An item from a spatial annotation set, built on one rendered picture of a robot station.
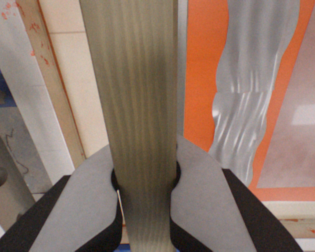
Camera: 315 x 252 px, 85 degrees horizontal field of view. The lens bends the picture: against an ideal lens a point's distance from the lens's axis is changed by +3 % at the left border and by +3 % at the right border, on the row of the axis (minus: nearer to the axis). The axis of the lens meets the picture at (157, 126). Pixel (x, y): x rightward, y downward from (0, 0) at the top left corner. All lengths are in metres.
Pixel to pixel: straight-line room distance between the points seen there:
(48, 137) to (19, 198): 0.09
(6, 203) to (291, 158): 0.39
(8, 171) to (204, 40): 0.27
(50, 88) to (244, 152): 0.26
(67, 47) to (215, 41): 0.16
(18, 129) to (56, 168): 1.43
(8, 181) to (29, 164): 1.58
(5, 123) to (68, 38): 1.52
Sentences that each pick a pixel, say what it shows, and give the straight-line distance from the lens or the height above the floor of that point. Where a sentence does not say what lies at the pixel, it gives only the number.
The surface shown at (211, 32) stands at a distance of 0.22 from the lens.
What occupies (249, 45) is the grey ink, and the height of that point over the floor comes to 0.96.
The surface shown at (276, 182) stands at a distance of 0.36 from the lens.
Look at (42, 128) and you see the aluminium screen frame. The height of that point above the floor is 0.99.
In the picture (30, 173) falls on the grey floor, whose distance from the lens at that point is 1.93.
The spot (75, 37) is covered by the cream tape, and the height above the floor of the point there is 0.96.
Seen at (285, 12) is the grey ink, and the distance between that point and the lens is 0.24.
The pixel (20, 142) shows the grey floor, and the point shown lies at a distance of 1.75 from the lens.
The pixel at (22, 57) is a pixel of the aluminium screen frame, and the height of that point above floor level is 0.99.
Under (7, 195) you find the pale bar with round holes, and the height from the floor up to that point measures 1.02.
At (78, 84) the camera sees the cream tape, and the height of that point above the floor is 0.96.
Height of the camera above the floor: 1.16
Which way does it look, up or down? 63 degrees down
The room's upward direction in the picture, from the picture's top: 179 degrees clockwise
